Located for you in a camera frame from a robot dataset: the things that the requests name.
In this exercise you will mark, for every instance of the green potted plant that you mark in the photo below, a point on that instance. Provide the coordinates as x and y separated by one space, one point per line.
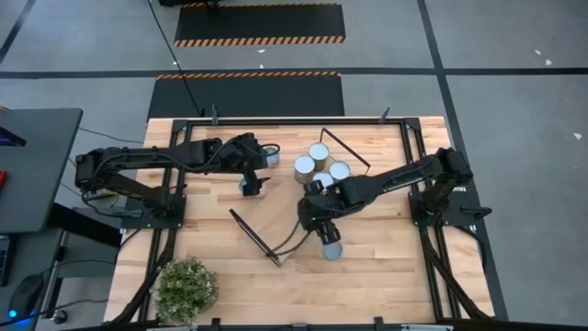
186 289

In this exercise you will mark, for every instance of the peas label can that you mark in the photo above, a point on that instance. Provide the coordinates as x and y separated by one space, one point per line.
323 178

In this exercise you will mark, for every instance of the white fruit label can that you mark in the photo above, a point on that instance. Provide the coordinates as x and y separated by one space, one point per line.
341 170

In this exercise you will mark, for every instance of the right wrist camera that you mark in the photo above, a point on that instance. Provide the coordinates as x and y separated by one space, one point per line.
313 187

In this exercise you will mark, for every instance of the dark gray desk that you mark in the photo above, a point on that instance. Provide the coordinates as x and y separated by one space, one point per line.
37 170

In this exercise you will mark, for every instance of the black mat orange striped edge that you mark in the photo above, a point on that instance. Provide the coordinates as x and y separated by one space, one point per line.
259 23
248 96

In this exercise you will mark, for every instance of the yellow label can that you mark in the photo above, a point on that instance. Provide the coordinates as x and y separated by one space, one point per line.
304 166

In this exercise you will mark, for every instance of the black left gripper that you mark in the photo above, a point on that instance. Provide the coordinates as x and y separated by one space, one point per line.
245 154

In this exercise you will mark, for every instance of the black computer mouse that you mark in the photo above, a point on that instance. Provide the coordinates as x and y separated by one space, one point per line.
25 296

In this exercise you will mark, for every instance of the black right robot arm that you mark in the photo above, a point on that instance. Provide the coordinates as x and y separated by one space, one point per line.
404 172

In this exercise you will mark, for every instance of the teal fish label can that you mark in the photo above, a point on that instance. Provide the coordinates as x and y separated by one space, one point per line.
332 253

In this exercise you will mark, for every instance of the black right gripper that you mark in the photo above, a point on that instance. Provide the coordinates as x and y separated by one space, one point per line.
321 209

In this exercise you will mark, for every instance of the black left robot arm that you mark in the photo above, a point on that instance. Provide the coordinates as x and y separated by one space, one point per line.
151 158

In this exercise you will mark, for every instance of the black caster wheel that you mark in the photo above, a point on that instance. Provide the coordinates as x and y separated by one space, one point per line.
59 316

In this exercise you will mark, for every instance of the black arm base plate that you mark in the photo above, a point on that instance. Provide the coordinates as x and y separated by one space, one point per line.
138 220
459 216

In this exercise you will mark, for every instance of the oranges label can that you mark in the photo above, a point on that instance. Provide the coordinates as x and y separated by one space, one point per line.
319 151

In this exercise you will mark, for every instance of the gray desk surface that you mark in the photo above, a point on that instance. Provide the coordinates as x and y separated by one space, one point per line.
27 253

